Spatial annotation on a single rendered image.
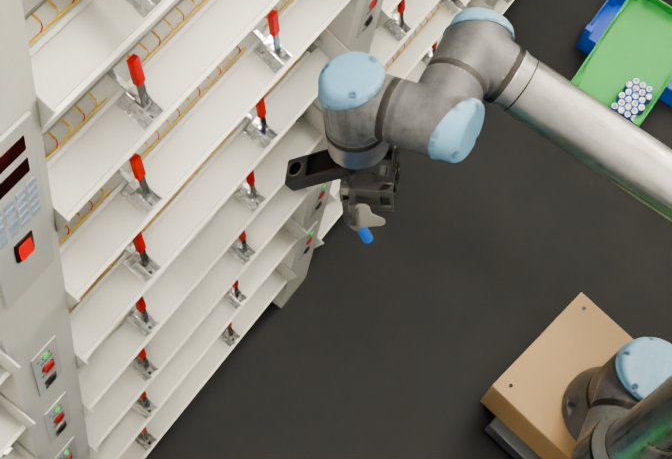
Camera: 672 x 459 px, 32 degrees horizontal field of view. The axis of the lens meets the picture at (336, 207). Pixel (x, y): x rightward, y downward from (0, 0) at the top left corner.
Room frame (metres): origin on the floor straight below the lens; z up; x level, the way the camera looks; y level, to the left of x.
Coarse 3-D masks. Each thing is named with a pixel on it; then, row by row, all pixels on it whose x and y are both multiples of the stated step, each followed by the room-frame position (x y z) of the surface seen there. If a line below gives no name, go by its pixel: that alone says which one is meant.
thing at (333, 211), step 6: (330, 204) 1.25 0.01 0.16; (336, 204) 1.25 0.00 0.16; (330, 210) 1.24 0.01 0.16; (336, 210) 1.24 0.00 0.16; (342, 210) 1.25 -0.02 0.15; (324, 216) 1.22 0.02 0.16; (330, 216) 1.22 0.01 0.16; (336, 216) 1.23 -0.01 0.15; (324, 222) 1.20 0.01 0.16; (330, 222) 1.21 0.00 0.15; (324, 228) 1.19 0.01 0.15; (318, 234) 1.17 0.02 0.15; (324, 234) 1.18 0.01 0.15; (318, 240) 1.14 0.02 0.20
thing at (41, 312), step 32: (0, 0) 0.46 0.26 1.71; (0, 32) 0.46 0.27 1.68; (0, 64) 0.45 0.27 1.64; (0, 96) 0.45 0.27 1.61; (32, 96) 0.48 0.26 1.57; (0, 128) 0.44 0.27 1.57; (32, 288) 0.44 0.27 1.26; (64, 288) 0.48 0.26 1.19; (0, 320) 0.40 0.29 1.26; (32, 320) 0.43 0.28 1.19; (64, 320) 0.47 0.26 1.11; (32, 352) 0.42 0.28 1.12; (64, 352) 0.47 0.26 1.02; (32, 384) 0.41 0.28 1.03; (64, 384) 0.46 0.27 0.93; (32, 416) 0.40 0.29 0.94; (32, 448) 0.39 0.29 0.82
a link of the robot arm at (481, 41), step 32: (448, 32) 1.04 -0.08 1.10; (480, 32) 1.03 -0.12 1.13; (512, 32) 1.07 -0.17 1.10; (480, 64) 0.99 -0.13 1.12; (512, 64) 1.01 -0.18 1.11; (544, 64) 1.04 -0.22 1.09; (512, 96) 0.98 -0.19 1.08; (544, 96) 0.99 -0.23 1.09; (576, 96) 1.01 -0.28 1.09; (544, 128) 0.97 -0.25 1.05; (576, 128) 0.97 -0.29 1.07; (608, 128) 0.98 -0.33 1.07; (640, 128) 1.01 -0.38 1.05; (608, 160) 0.95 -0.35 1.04; (640, 160) 0.96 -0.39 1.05; (640, 192) 0.94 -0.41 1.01
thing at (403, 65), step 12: (468, 0) 1.58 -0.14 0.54; (444, 12) 1.53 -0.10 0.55; (456, 12) 1.54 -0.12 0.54; (432, 24) 1.49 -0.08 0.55; (444, 24) 1.50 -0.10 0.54; (420, 36) 1.45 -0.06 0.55; (432, 36) 1.46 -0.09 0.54; (408, 48) 1.41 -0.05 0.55; (420, 48) 1.43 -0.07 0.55; (396, 60) 1.38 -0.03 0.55; (408, 60) 1.39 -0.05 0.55; (396, 72) 1.35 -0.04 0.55; (408, 72) 1.37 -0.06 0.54
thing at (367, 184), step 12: (396, 156) 0.95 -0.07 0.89; (348, 168) 0.88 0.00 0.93; (372, 168) 0.91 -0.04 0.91; (384, 168) 0.90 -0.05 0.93; (396, 168) 0.93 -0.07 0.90; (348, 180) 0.90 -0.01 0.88; (360, 180) 0.90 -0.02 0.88; (372, 180) 0.90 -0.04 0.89; (384, 180) 0.90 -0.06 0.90; (396, 180) 0.92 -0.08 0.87; (348, 192) 0.88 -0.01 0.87; (360, 192) 0.88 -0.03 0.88; (372, 192) 0.88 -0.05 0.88; (384, 192) 0.89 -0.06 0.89; (396, 192) 0.92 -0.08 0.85; (372, 204) 0.89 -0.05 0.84; (384, 204) 0.89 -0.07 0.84
